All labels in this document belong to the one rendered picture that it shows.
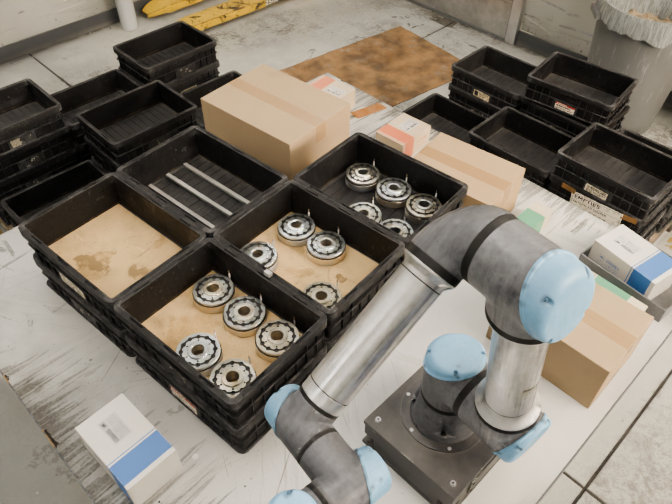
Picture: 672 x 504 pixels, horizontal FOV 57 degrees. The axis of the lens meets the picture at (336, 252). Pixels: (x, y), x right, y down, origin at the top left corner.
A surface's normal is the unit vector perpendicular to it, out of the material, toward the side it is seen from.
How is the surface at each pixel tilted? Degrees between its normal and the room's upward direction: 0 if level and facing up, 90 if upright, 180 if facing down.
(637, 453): 0
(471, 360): 10
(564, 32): 90
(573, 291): 81
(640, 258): 0
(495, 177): 0
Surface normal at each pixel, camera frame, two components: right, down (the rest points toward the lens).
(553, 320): 0.58, 0.47
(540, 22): -0.71, 0.50
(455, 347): -0.11, -0.77
